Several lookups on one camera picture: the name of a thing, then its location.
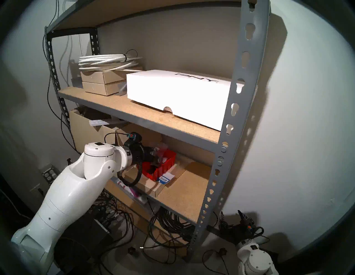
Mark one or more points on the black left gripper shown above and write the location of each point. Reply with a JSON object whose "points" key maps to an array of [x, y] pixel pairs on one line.
{"points": [[136, 151]]}

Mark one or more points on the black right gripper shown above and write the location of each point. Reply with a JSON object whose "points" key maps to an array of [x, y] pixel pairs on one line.
{"points": [[241, 234]]}

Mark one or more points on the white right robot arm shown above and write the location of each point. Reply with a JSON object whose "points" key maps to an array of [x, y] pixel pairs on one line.
{"points": [[255, 259]]}

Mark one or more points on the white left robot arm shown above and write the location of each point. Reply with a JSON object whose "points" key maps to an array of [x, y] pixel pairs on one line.
{"points": [[72, 194]]}

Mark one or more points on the grey metal rack shelf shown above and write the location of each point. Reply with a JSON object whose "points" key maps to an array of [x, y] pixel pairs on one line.
{"points": [[244, 83]]}

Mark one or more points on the red plastic bin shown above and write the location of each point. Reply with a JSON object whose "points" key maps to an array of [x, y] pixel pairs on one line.
{"points": [[166, 166]]}

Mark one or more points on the blue white barcode card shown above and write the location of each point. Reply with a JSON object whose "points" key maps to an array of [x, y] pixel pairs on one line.
{"points": [[166, 178]]}

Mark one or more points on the flat cardboard box open lid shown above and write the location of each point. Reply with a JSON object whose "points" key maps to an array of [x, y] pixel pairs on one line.
{"points": [[149, 185]]}

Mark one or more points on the black star knob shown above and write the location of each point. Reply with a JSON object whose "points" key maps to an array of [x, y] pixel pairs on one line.
{"points": [[132, 251], [222, 251]]}

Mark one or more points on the pink white packaged tube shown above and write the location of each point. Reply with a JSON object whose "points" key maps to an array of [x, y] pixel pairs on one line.
{"points": [[127, 188]]}

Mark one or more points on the large white PNY box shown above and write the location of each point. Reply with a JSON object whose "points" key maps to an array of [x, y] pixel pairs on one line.
{"points": [[177, 94]]}

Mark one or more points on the white power strip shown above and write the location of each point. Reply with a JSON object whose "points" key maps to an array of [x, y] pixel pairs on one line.
{"points": [[98, 122]]}

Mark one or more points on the large open cardboard box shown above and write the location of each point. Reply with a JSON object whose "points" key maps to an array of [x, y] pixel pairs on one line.
{"points": [[80, 133]]}

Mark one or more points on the small flat cardboard box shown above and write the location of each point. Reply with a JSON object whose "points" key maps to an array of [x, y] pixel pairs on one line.
{"points": [[99, 77], [99, 89]]}

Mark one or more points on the black box on floor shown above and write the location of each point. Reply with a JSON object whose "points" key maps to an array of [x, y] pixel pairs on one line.
{"points": [[88, 238]]}

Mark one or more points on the grey wall power outlet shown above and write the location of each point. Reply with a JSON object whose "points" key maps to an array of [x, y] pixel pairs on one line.
{"points": [[50, 174]]}

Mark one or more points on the white wall plate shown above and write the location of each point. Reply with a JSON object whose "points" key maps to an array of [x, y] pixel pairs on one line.
{"points": [[37, 190]]}

